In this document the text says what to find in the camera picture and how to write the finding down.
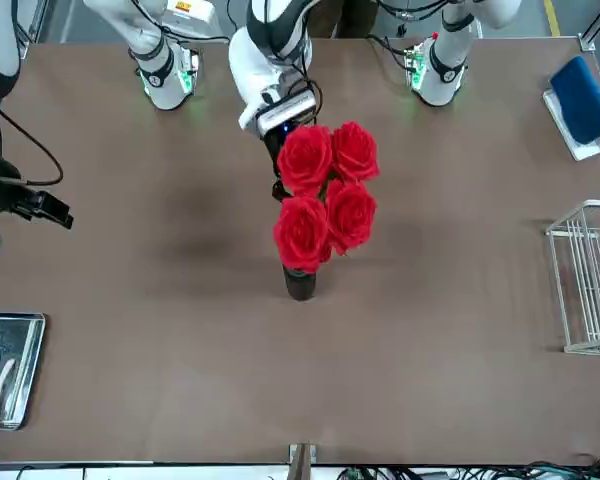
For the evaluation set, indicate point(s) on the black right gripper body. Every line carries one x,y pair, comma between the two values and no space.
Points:
0,195

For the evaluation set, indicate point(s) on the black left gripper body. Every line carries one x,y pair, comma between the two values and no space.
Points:
276,150

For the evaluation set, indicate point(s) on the red rose bouquet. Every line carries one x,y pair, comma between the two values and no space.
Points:
305,160

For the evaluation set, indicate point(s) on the black cylindrical vase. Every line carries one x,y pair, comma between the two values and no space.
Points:
300,287

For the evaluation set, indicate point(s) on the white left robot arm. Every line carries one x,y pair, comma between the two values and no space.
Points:
260,65

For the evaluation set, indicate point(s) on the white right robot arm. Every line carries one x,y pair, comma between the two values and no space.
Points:
165,80

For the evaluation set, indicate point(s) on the person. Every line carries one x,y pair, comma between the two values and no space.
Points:
350,17

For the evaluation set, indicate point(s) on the metal tray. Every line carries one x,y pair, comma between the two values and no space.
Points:
27,380

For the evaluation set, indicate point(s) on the cream spoon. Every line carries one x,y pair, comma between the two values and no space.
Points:
5,380

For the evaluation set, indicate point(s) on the white stand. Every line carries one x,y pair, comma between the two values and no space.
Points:
582,150

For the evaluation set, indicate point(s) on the blue folded cover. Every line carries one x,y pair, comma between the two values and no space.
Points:
580,105

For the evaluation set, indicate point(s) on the aluminium frame post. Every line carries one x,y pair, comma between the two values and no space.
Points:
35,20
592,37

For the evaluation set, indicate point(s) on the aluminium camera post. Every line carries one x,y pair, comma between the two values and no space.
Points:
302,462

